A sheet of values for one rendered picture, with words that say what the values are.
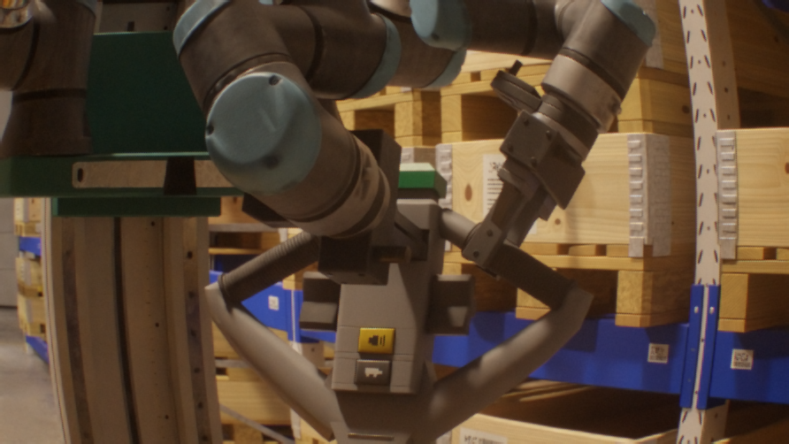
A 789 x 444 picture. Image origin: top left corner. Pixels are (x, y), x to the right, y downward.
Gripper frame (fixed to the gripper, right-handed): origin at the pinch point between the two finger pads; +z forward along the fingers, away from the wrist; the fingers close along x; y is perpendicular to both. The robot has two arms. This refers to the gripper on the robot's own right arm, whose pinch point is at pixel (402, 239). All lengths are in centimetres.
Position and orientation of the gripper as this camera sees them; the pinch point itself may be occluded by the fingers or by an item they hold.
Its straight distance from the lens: 134.0
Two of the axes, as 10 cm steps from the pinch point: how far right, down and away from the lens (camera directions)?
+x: 1.0, -9.6, 2.5
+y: 9.3, 0.0, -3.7
